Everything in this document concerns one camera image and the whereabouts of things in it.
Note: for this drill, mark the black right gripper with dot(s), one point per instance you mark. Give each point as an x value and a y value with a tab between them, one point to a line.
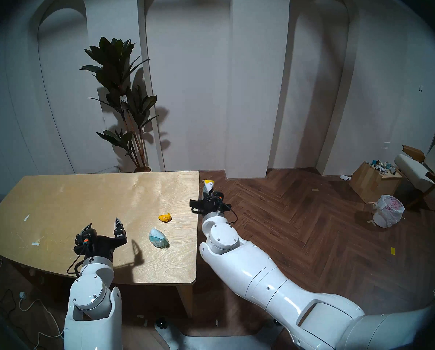
210	206

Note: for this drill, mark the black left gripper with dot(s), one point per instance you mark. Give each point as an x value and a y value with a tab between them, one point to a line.
100	245

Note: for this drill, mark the white yellow paper carton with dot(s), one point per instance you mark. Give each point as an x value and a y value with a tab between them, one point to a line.
208	184

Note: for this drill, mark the yellow wrapper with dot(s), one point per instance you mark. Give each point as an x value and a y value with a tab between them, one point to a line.
165	217

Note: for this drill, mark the teal white packet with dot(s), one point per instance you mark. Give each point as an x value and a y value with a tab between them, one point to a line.
158	239

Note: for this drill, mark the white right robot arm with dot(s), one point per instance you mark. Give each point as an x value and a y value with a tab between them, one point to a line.
268	280

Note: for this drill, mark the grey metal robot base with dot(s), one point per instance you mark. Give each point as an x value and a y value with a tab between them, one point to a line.
210	342

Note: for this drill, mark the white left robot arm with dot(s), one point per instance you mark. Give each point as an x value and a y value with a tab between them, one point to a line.
91	298

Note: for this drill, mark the white bin with plastic bag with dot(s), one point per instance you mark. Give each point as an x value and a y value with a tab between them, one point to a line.
388	210

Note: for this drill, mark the light wooden table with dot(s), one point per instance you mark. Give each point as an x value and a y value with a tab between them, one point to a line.
75	207

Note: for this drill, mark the black base knob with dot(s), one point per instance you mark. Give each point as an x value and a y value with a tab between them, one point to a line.
161	323

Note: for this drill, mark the tall green leafy plant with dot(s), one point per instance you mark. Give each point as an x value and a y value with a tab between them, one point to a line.
117	72

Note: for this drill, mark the wooden cube side table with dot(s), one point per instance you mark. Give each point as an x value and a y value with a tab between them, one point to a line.
370	185

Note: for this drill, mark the beige tape scrap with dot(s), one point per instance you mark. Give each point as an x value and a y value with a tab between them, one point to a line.
371	222

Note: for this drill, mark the small clutter pile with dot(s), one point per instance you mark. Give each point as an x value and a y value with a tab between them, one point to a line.
383	166

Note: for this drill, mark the white cushioned wooden armchair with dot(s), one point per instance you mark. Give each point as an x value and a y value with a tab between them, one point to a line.
416	170

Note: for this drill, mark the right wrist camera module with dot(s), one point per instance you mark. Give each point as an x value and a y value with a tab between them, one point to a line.
219	196

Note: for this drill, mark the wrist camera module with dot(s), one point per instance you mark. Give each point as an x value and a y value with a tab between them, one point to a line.
85	241
219	196

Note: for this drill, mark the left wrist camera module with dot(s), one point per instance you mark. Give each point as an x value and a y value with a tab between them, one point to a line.
85	241

